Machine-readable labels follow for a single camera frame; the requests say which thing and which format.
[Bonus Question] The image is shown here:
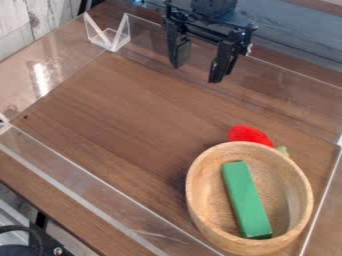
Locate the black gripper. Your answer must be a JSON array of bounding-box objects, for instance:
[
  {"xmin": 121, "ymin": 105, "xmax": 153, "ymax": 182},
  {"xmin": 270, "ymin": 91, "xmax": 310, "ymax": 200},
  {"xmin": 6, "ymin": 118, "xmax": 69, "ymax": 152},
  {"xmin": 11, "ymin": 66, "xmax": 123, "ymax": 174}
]
[{"xmin": 163, "ymin": 0, "xmax": 258, "ymax": 83}]

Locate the green rectangular block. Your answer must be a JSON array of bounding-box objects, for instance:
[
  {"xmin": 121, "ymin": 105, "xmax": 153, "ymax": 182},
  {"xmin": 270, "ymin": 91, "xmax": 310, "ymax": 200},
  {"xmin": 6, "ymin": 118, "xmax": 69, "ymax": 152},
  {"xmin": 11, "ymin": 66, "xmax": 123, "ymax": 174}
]
[{"xmin": 222, "ymin": 161, "xmax": 273, "ymax": 240}]

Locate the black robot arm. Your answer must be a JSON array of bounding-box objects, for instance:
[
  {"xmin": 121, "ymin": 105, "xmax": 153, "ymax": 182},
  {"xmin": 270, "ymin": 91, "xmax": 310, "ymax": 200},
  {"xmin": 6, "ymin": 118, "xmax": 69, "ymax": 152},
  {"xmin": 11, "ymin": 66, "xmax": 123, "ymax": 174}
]
[{"xmin": 163, "ymin": 0, "xmax": 258, "ymax": 83}]

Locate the brown wooden bowl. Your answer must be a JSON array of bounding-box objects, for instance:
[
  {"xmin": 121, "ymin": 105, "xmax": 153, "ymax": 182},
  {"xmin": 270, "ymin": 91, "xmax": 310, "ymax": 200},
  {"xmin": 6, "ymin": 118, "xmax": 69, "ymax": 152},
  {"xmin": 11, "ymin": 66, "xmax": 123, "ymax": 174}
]
[{"xmin": 186, "ymin": 142, "xmax": 314, "ymax": 256}]

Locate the red plush strawberry toy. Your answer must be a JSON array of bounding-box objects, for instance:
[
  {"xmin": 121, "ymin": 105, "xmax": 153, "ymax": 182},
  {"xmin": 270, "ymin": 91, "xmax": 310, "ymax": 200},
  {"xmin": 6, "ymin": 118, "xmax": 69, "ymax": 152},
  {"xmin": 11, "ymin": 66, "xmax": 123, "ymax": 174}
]
[{"xmin": 228, "ymin": 125, "xmax": 290, "ymax": 156}]

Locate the clear acrylic front barrier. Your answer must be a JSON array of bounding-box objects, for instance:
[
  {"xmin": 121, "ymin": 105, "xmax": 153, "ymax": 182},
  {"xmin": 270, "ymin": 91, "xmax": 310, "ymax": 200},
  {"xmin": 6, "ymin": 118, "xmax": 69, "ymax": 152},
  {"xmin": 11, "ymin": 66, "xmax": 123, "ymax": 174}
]
[{"xmin": 0, "ymin": 124, "xmax": 224, "ymax": 256}]

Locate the clear acrylic corner bracket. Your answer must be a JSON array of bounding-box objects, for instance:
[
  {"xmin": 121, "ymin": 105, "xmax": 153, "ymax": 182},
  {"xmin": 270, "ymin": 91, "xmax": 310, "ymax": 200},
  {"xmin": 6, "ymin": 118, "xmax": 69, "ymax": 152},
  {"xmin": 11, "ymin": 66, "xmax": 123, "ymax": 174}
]
[{"xmin": 83, "ymin": 13, "xmax": 131, "ymax": 52}]

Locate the black clamp with cable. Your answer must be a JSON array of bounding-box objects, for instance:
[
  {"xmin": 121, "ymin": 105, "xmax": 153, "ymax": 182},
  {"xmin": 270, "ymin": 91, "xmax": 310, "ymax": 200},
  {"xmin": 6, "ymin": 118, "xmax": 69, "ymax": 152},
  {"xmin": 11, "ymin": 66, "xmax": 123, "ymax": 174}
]
[{"xmin": 0, "ymin": 225, "xmax": 75, "ymax": 256}]

